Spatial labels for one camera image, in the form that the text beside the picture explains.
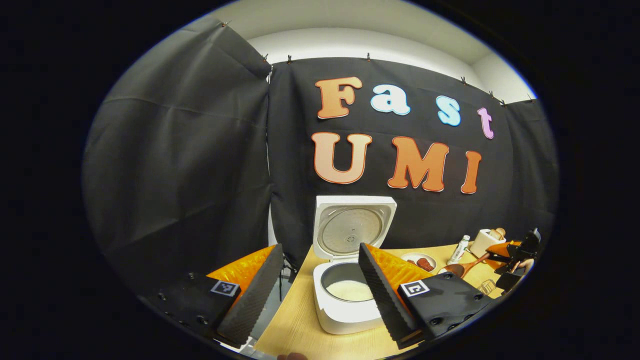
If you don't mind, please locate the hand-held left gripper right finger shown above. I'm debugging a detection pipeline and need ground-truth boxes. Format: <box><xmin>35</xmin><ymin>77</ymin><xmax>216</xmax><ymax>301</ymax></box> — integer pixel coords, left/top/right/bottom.
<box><xmin>357</xmin><ymin>243</ymin><xmax>498</xmax><ymax>351</ymax></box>

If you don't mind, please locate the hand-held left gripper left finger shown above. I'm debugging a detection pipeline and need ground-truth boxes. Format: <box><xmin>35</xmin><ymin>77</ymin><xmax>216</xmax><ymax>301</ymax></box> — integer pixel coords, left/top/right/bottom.
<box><xmin>142</xmin><ymin>243</ymin><xmax>285</xmax><ymax>350</ymax></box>

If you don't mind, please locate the brown wooden spoon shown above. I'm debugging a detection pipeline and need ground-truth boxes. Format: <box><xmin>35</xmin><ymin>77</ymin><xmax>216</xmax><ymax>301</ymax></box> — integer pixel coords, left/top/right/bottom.
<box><xmin>442</xmin><ymin>252</ymin><xmax>493</xmax><ymax>279</ymax></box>

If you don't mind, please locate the white rice cooker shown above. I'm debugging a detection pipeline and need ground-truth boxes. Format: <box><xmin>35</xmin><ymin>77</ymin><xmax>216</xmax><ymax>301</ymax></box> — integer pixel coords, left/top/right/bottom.
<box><xmin>312</xmin><ymin>195</ymin><xmax>398</xmax><ymax>336</ymax></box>

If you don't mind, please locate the white toaster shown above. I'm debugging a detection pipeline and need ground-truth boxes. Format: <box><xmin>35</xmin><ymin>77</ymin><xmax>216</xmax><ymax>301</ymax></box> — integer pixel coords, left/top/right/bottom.
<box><xmin>469</xmin><ymin>228</ymin><xmax>507</xmax><ymax>259</ymax></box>

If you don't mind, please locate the white drink bottle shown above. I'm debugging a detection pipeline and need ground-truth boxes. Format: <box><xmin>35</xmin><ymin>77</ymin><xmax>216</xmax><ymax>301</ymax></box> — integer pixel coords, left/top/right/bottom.
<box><xmin>446</xmin><ymin>235</ymin><xmax>471</xmax><ymax>266</ymax></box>

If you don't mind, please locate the white round plate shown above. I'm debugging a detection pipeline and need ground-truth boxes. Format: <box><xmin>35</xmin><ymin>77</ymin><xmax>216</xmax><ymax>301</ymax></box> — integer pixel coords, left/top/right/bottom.
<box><xmin>400</xmin><ymin>252</ymin><xmax>437</xmax><ymax>275</ymax></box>

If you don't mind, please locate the black backdrop cloth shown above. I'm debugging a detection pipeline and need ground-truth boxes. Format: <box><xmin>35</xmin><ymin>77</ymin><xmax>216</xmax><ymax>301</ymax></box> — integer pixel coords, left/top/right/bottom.
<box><xmin>82</xmin><ymin>17</ymin><xmax>560</xmax><ymax>311</ymax></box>

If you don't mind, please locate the row of small backdrop clips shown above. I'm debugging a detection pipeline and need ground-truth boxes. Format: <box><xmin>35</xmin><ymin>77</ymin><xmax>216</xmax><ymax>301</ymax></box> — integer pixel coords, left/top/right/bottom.
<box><xmin>221</xmin><ymin>20</ymin><xmax>535</xmax><ymax>107</ymax></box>

